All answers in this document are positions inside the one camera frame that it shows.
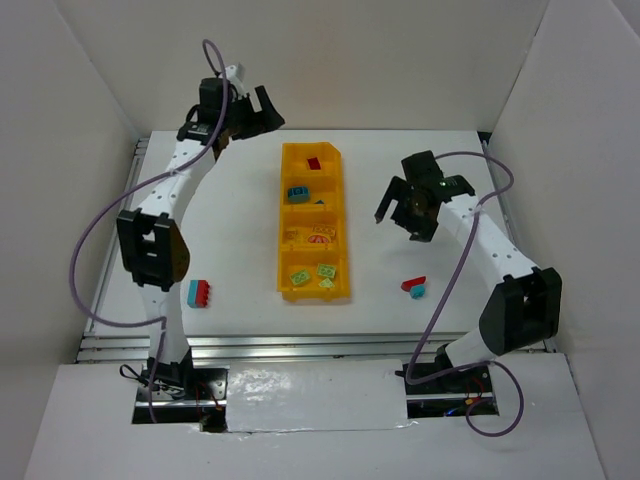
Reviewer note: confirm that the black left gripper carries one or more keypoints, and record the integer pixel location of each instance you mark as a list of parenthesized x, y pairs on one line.
[(251, 116)]

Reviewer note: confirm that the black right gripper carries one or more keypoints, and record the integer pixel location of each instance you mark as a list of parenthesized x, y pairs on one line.
[(406, 208)]

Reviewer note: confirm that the red flower lego brick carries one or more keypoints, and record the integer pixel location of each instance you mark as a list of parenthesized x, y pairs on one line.
[(314, 164)]

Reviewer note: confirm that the red curved lego brick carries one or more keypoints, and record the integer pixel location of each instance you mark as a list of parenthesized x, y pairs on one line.
[(407, 285)]

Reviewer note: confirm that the teal rounded lego brick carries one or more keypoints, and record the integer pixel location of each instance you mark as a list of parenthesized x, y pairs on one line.
[(298, 195)]

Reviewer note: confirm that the teal small lego brick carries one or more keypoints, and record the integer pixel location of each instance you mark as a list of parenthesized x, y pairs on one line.
[(417, 291)]

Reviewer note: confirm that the yellow round orange-print lego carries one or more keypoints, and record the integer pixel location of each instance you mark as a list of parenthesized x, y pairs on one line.
[(317, 238)]

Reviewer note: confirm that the lime green lego brick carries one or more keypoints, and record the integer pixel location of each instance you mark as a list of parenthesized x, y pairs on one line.
[(326, 270)]

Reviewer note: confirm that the pale green lego brick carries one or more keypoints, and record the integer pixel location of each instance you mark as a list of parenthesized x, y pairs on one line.
[(327, 283)]

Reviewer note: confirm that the red studded lego brick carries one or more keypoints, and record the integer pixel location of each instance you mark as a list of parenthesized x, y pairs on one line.
[(202, 294)]

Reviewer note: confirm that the teal rectangular lego brick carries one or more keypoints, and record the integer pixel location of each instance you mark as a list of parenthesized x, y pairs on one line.
[(192, 296)]

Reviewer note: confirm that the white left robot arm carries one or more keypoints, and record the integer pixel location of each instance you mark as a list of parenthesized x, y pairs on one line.
[(152, 247)]

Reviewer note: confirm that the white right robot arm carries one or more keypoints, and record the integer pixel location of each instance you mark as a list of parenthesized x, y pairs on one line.
[(524, 303)]

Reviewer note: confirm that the yellow divided plastic bin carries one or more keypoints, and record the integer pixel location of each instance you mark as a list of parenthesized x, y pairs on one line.
[(327, 185)]

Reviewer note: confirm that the lime green lego in bin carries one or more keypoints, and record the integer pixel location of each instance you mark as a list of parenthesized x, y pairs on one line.
[(300, 277)]

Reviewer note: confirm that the white foil covered panel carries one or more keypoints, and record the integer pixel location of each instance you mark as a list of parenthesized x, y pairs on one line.
[(344, 395)]

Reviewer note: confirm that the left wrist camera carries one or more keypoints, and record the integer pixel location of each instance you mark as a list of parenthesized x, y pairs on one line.
[(234, 74)]

